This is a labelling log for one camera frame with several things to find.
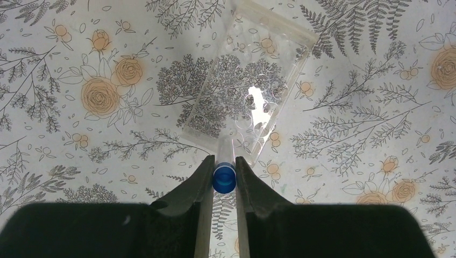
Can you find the floral table mat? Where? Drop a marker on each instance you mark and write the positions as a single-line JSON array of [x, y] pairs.
[[95, 96]]

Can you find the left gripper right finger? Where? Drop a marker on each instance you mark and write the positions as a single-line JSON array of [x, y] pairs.
[[271, 226]]

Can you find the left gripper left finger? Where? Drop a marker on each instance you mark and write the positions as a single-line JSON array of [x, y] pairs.
[[175, 225]]

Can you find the blue-capped test tube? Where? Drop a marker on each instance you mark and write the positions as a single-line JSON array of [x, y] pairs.
[[224, 175]]

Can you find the clear plastic zip bag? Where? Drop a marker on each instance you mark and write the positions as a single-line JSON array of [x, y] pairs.
[[249, 81]]

